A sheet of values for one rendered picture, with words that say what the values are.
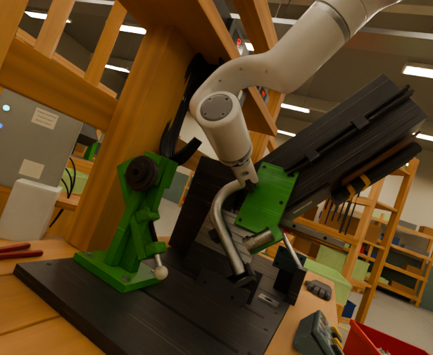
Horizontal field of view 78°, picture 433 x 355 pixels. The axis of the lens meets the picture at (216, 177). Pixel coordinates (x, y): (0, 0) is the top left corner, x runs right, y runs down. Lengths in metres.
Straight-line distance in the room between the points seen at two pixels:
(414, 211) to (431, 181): 1.07
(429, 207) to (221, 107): 10.07
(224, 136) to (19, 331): 0.42
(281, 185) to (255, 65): 0.37
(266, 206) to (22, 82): 0.62
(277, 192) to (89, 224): 0.51
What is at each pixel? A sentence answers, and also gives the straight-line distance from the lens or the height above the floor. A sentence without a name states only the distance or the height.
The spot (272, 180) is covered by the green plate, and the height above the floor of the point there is 1.22.
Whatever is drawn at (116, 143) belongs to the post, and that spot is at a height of 1.16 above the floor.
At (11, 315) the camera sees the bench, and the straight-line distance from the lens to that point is 0.51.
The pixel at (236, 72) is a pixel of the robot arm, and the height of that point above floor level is 1.37.
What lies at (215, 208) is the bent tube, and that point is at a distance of 0.74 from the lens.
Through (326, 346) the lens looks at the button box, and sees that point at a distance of 0.64.
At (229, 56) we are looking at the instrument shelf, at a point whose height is 1.50.
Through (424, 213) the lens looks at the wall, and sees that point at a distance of 10.36.
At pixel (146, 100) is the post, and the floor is 1.29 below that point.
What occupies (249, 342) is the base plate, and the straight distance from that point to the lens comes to 0.58.
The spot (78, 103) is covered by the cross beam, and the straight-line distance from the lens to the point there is 0.72.
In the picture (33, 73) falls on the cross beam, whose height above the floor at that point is 1.23.
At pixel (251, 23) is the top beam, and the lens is 1.30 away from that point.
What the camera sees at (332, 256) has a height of 0.87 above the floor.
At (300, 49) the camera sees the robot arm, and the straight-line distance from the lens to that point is 0.52.
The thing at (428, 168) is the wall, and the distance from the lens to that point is 10.58.
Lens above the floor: 1.15
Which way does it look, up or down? 2 degrees up
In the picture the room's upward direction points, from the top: 20 degrees clockwise
